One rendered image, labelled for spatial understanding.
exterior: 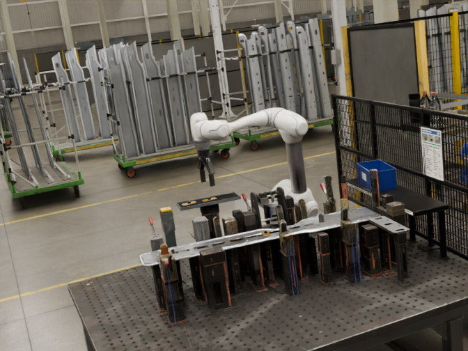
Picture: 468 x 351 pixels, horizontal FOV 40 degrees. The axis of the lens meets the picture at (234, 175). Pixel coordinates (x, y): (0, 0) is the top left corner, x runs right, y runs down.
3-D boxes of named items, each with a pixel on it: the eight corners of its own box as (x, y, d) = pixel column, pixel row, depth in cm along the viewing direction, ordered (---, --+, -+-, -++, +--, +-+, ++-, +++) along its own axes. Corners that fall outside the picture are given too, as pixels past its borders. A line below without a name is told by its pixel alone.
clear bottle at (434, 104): (434, 127, 368) (432, 93, 363) (427, 126, 374) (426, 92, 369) (443, 125, 369) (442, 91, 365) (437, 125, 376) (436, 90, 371)
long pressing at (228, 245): (143, 269, 327) (143, 267, 327) (138, 255, 349) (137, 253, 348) (384, 217, 360) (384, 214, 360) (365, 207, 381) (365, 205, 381)
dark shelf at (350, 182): (414, 216, 350) (414, 212, 350) (344, 184, 435) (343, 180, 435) (449, 209, 356) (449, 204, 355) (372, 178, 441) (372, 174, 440)
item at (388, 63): (447, 246, 567) (435, 17, 521) (434, 250, 562) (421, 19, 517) (362, 213, 689) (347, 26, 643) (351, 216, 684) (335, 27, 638)
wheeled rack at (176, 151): (125, 180, 1001) (106, 68, 961) (115, 169, 1094) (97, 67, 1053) (237, 158, 1058) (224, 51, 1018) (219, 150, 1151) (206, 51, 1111)
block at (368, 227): (369, 278, 351) (365, 230, 344) (360, 272, 361) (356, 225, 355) (385, 275, 353) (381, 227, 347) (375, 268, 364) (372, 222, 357)
